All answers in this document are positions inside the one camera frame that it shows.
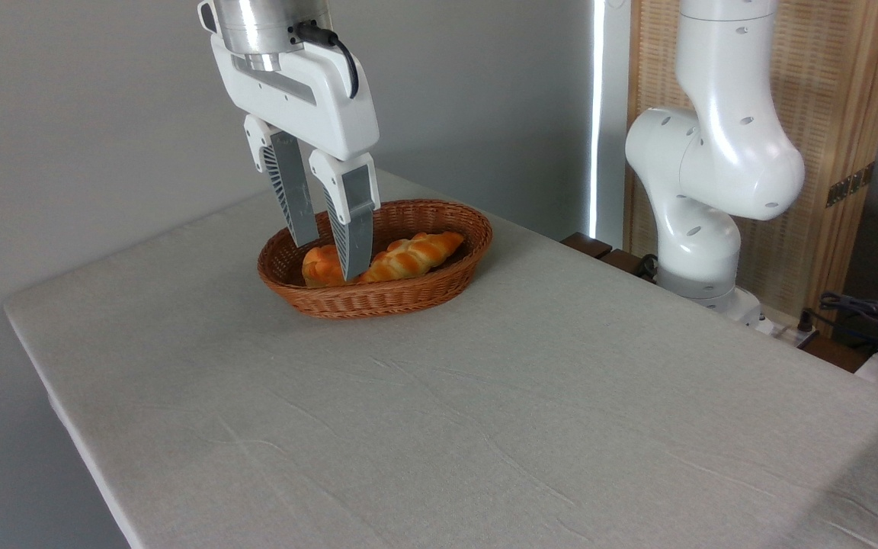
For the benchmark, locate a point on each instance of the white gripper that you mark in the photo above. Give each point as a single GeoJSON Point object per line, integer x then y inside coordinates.
{"type": "Point", "coordinates": [309, 99]}

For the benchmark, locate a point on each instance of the round orange bread roll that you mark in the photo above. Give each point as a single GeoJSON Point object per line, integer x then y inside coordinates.
{"type": "Point", "coordinates": [318, 267]}

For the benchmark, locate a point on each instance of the long braided bread loaf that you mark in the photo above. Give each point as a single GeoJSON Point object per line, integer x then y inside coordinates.
{"type": "Point", "coordinates": [408, 258]}

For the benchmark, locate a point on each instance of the brown wicker basket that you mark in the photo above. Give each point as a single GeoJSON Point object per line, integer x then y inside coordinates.
{"type": "Point", "coordinates": [393, 299]}

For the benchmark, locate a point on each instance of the light grey tablecloth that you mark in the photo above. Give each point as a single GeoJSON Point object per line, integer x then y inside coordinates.
{"type": "Point", "coordinates": [485, 427]}

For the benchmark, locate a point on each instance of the dark brown wooden board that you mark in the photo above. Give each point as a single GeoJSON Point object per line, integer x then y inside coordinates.
{"type": "Point", "coordinates": [591, 245]}

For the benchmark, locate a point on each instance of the dark metal screen hinge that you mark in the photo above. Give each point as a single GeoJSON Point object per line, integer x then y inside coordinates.
{"type": "Point", "coordinates": [850, 184]}

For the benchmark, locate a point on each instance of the wooden folding screen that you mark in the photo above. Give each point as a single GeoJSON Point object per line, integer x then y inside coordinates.
{"type": "Point", "coordinates": [835, 76]}

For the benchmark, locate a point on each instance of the white vertical window frame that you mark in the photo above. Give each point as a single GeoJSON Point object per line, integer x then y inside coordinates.
{"type": "Point", "coordinates": [607, 114]}

